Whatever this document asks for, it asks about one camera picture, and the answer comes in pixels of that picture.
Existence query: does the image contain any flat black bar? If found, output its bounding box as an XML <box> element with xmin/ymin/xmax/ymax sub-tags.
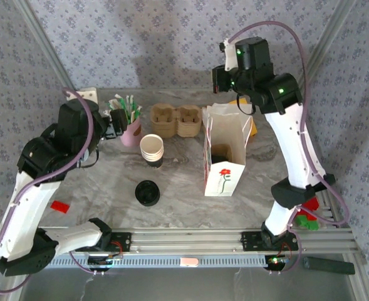
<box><xmin>303</xmin><ymin>256</ymin><xmax>356</xmax><ymax>276</ymax></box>

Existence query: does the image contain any stack of pulp cup carriers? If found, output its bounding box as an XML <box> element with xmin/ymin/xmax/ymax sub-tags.
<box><xmin>149</xmin><ymin>103</ymin><xmax>203</xmax><ymax>139</ymax></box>

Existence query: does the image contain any stack of white paper cups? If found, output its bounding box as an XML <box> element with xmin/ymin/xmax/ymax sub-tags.
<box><xmin>139</xmin><ymin>134</ymin><xmax>165</xmax><ymax>169</ymax></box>

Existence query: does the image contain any flat red toy block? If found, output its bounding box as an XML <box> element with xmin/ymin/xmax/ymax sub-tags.
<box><xmin>50</xmin><ymin>200</ymin><xmax>70</xmax><ymax>214</ymax></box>

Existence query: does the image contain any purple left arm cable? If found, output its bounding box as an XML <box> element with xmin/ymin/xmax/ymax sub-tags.
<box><xmin>0</xmin><ymin>87</ymin><xmax>95</xmax><ymax>295</ymax></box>

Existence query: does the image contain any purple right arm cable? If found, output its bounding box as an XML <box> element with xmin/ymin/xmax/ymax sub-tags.
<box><xmin>229</xmin><ymin>20</ymin><xmax>351</xmax><ymax>277</ymax></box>

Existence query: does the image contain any stack of black cup lids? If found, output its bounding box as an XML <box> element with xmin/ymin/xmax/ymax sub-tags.
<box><xmin>135</xmin><ymin>180</ymin><xmax>161</xmax><ymax>207</ymax></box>

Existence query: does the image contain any aluminium mounting rail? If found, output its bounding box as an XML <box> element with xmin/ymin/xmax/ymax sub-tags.
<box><xmin>48</xmin><ymin>227</ymin><xmax>359</xmax><ymax>255</ymax></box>

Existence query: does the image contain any small electronics board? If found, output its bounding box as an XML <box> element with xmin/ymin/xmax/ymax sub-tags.
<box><xmin>264</xmin><ymin>254</ymin><xmax>291</xmax><ymax>273</ymax></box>
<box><xmin>88</xmin><ymin>253</ymin><xmax>124</xmax><ymax>273</ymax></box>

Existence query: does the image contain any pink straw holder cup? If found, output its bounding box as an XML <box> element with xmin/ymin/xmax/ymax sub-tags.
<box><xmin>120</xmin><ymin>120</ymin><xmax>143</xmax><ymax>147</ymax></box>

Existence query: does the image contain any white floral paper bag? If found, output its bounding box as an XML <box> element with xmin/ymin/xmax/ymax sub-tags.
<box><xmin>202</xmin><ymin>102</ymin><xmax>253</xmax><ymax>198</ymax></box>

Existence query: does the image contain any grey slotted cable duct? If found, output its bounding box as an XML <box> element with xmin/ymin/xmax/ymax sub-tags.
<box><xmin>48</xmin><ymin>253</ymin><xmax>293</xmax><ymax>269</ymax></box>

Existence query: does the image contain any pink tape label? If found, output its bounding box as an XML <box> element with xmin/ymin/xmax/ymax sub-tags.
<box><xmin>180</xmin><ymin>256</ymin><xmax>199</xmax><ymax>268</ymax></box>

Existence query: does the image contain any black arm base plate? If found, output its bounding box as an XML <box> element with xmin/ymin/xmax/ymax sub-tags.
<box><xmin>108</xmin><ymin>231</ymin><xmax>132</xmax><ymax>253</ymax></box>
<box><xmin>241</xmin><ymin>231</ymin><xmax>299</xmax><ymax>252</ymax></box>

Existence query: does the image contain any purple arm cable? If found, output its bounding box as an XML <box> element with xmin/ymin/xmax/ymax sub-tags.
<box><xmin>229</xmin><ymin>20</ymin><xmax>351</xmax><ymax>277</ymax></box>
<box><xmin>0</xmin><ymin>87</ymin><xmax>95</xmax><ymax>295</ymax></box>

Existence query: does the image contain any stepped red toy block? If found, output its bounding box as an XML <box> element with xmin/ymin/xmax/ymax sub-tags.
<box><xmin>299</xmin><ymin>197</ymin><xmax>320</xmax><ymax>220</ymax></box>

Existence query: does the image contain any aluminium frame post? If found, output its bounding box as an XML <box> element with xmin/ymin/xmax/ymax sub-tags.
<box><xmin>293</xmin><ymin>0</ymin><xmax>359</xmax><ymax>95</ymax></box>
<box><xmin>14</xmin><ymin>0</ymin><xmax>78</xmax><ymax>97</ymax></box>

